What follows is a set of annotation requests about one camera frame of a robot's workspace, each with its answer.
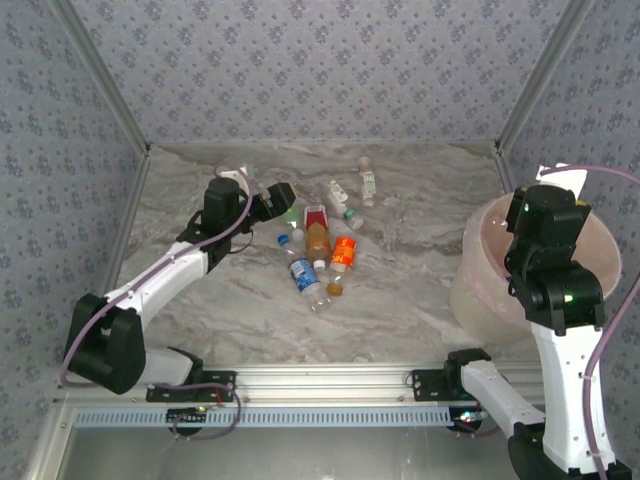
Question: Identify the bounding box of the green label clear bottle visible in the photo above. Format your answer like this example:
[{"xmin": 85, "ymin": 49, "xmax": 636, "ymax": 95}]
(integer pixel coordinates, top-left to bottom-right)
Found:
[{"xmin": 280, "ymin": 205, "xmax": 306, "ymax": 242}]

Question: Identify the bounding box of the aluminium frame post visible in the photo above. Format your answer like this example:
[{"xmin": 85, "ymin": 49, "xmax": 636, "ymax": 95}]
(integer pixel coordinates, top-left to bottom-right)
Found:
[
  {"xmin": 47, "ymin": 0, "xmax": 151, "ymax": 154},
  {"xmin": 492, "ymin": 0, "xmax": 599, "ymax": 156}
]

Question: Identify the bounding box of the orange label bottle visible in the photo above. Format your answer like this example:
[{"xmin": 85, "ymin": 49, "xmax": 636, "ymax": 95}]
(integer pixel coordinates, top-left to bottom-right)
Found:
[{"xmin": 325, "ymin": 235, "xmax": 359, "ymax": 297}]

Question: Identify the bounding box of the slotted cable duct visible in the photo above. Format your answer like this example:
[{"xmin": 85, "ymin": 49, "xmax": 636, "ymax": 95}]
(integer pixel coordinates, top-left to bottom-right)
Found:
[{"xmin": 73, "ymin": 405, "xmax": 451, "ymax": 427}]

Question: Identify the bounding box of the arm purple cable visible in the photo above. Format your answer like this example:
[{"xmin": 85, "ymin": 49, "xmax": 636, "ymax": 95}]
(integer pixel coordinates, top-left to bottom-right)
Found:
[
  {"xmin": 58, "ymin": 164, "xmax": 243, "ymax": 442},
  {"xmin": 469, "ymin": 164, "xmax": 640, "ymax": 474}
]

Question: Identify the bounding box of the pink round bin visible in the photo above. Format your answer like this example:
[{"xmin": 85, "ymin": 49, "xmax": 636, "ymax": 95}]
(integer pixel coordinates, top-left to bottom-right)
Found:
[{"xmin": 448, "ymin": 192, "xmax": 624, "ymax": 346}]

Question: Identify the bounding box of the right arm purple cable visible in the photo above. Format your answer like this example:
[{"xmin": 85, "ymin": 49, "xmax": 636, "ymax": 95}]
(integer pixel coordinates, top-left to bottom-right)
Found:
[{"xmin": 469, "ymin": 164, "xmax": 640, "ymax": 474}]

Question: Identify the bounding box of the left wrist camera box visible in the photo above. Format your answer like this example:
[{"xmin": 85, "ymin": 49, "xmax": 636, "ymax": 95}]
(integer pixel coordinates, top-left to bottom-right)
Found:
[{"xmin": 215, "ymin": 164, "xmax": 250, "ymax": 189}]

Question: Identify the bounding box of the blue yellow label bottle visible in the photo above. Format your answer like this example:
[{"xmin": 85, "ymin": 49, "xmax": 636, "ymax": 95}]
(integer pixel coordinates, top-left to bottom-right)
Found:
[{"xmin": 288, "ymin": 257, "xmax": 334, "ymax": 315}]

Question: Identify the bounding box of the small bottle plant label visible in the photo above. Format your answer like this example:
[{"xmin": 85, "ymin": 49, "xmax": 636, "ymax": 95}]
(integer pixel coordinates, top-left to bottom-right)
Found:
[{"xmin": 325, "ymin": 179, "xmax": 350, "ymax": 207}]

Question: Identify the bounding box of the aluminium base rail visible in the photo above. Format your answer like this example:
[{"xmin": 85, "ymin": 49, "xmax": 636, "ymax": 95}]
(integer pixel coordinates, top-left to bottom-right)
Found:
[{"xmin": 54, "ymin": 364, "xmax": 549, "ymax": 404}]

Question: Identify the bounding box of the small controller board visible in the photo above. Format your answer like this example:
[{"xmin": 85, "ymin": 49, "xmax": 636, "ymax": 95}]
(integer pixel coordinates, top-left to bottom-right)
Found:
[
  {"xmin": 166, "ymin": 407, "xmax": 209, "ymax": 426},
  {"xmin": 449, "ymin": 407, "xmax": 489, "ymax": 431}
]

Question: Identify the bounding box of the clear bottle blue cap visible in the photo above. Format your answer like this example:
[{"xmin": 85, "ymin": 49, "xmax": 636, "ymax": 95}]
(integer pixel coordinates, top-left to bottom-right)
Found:
[{"xmin": 276, "ymin": 233, "xmax": 301, "ymax": 264}]

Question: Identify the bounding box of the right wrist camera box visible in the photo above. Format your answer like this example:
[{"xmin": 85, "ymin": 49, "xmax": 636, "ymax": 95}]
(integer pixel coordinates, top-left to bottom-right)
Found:
[{"xmin": 535, "ymin": 163, "xmax": 587, "ymax": 199}]

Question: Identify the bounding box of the grey metal sheet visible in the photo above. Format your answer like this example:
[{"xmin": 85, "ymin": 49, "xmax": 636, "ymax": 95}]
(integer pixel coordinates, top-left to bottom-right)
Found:
[{"xmin": 29, "ymin": 404, "xmax": 516, "ymax": 480}]

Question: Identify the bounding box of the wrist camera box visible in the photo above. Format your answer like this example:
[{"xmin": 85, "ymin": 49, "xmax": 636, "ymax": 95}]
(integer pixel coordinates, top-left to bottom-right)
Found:
[
  {"xmin": 535, "ymin": 163, "xmax": 587, "ymax": 199},
  {"xmin": 215, "ymin": 164, "xmax": 250, "ymax": 189}
]

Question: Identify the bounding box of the small bottle beige cap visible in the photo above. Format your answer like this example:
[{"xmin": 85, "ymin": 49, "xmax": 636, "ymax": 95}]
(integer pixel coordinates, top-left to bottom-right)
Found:
[{"xmin": 357, "ymin": 156, "xmax": 377, "ymax": 207}]

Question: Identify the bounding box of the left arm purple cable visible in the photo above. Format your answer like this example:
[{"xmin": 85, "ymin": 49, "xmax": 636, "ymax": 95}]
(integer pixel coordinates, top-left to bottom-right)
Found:
[{"xmin": 58, "ymin": 164, "xmax": 243, "ymax": 442}]

